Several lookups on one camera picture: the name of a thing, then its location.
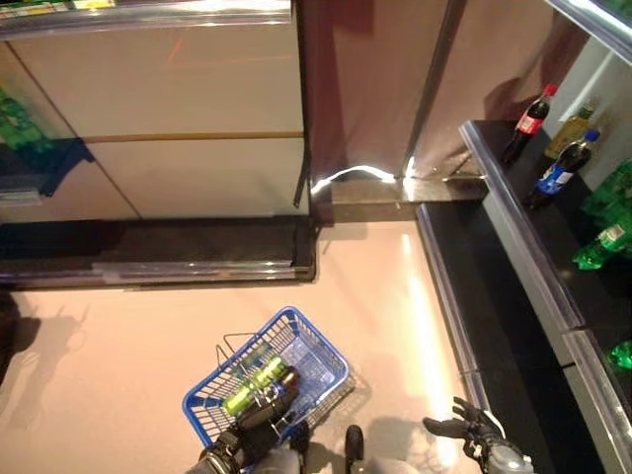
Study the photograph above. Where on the silver left robot leg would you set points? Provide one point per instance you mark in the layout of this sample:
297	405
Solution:
279	461

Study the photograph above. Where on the black shelf board with bottles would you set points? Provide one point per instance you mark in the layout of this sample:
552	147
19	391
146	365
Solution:
558	237

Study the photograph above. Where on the black long base shelf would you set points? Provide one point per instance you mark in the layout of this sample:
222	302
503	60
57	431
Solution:
197	242

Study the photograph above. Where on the yellow green snack pack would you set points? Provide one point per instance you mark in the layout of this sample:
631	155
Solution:
91	4

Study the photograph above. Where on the green soda bottle in basket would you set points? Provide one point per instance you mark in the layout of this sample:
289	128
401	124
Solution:
239	400

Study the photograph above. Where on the black right robot foot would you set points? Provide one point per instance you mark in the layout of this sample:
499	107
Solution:
354	444

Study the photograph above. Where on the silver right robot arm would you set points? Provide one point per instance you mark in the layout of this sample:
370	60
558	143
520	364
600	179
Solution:
508	461

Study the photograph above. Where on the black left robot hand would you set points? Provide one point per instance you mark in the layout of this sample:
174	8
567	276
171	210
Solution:
252	434

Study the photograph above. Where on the yellow drink bottle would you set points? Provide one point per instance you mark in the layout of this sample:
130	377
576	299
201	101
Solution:
573	131

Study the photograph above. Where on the green drink can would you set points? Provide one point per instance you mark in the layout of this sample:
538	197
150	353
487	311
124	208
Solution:
270	373

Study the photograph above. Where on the cola bottle blue label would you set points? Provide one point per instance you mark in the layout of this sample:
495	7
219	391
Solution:
558	173
290	381

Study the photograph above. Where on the black short shelf board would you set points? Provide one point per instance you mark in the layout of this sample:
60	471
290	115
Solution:
49	168

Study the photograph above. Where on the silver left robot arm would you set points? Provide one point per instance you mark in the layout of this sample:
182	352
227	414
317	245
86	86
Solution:
210	466

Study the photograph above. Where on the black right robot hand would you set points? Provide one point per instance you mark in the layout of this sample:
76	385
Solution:
479	429

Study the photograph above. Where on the blue plastic shopping basket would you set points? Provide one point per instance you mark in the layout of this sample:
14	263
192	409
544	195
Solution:
321	365

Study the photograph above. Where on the colourful snack pack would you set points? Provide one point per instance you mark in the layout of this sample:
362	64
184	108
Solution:
29	10

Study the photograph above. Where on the cola bottle red cap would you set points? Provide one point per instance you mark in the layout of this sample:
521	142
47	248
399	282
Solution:
530	121

